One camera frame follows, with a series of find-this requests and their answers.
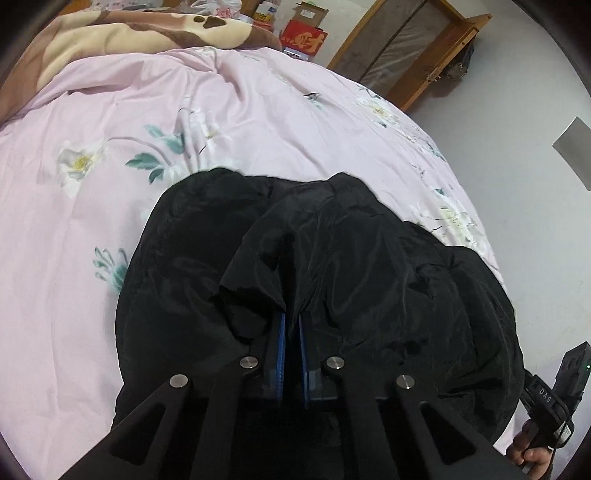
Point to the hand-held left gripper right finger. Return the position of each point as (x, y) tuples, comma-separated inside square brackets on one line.
[(303, 360)]

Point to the square wall niche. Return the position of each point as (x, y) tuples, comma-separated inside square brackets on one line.
[(575, 152)]

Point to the brown cardboard box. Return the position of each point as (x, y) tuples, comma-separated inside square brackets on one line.
[(310, 10)]

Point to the brown bear print blanket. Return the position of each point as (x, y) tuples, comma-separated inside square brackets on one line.
[(115, 39)]

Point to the wooden door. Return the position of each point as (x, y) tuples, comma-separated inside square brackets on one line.
[(443, 60)]

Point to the white plastic bag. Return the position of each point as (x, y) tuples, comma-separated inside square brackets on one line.
[(210, 5)]

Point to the bed with pink floral duvet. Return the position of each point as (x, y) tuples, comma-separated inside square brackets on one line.
[(138, 115)]

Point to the red gift box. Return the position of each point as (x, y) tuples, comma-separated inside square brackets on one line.
[(304, 39)]

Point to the clear bag of snacks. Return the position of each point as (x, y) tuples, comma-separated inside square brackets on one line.
[(268, 11)]

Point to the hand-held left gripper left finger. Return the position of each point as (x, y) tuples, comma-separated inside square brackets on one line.
[(280, 355)]

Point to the black puffer jacket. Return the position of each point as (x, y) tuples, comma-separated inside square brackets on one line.
[(369, 277)]

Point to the bags hanging on door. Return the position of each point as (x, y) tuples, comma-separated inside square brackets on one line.
[(461, 62)]

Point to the person's right hand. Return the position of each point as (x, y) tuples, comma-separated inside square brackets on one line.
[(528, 450)]

